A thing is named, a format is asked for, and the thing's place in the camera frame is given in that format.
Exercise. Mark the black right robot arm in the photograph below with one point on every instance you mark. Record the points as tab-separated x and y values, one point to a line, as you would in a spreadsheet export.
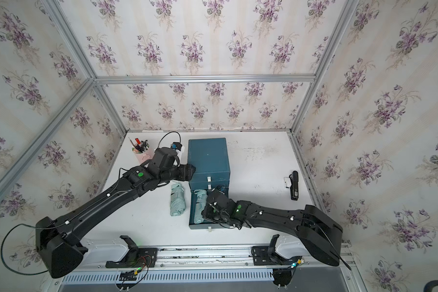
320	235

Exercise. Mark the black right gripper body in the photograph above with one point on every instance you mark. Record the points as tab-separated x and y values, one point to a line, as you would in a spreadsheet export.
210	214

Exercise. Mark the teal drawer cabinet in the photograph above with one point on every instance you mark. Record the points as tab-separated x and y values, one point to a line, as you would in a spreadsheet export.
212	168

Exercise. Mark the aluminium front rail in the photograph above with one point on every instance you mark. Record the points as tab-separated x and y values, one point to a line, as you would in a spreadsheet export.
216	257

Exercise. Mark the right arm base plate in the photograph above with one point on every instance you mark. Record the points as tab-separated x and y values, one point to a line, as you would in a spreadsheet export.
267	255

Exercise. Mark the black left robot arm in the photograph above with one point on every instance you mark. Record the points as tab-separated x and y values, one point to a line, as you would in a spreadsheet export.
58	242

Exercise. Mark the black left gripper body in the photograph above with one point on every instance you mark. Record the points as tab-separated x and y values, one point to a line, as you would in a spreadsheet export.
179	173

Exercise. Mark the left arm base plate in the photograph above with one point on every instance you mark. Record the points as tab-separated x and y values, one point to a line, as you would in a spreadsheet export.
135	257

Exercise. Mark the black stapler device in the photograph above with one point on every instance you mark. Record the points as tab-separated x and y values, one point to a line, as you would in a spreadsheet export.
292	183

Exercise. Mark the pink pen holder cup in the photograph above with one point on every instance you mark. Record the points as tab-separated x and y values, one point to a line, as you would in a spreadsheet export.
141	149

